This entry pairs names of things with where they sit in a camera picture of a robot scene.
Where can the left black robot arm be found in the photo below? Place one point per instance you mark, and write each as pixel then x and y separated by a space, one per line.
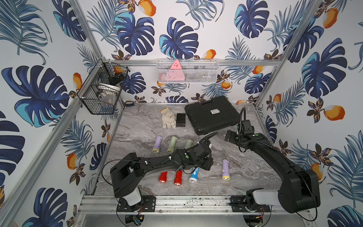
pixel 129 171

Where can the white work glove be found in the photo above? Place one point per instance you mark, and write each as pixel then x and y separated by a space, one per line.
pixel 168 118

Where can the black plastic tool case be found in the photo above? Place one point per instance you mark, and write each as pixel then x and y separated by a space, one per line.
pixel 212 115

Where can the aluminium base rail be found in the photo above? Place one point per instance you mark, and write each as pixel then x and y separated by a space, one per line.
pixel 179 205

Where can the white wire shelf basket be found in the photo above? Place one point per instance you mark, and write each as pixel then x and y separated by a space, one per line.
pixel 196 70

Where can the blue flashlight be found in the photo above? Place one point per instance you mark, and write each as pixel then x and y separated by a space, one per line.
pixel 194 176

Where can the small black box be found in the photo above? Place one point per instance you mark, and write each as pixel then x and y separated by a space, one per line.
pixel 181 120

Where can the black wire basket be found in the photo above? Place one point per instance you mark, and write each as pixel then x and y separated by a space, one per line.
pixel 103 87

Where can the pink triangle object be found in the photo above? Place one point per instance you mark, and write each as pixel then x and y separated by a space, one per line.
pixel 175 73

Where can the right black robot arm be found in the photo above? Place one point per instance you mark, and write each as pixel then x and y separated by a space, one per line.
pixel 299 190

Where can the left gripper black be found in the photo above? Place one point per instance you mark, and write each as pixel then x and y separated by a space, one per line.
pixel 204 149

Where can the light green flashlight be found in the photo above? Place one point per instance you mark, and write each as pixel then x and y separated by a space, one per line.
pixel 189 144
pixel 172 145

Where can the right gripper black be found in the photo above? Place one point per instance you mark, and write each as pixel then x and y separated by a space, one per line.
pixel 231 136

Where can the red flashlight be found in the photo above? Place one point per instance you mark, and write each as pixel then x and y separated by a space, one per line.
pixel 163 177
pixel 178 178

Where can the purple flashlight yellow rim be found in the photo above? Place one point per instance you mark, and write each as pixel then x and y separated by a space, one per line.
pixel 156 147

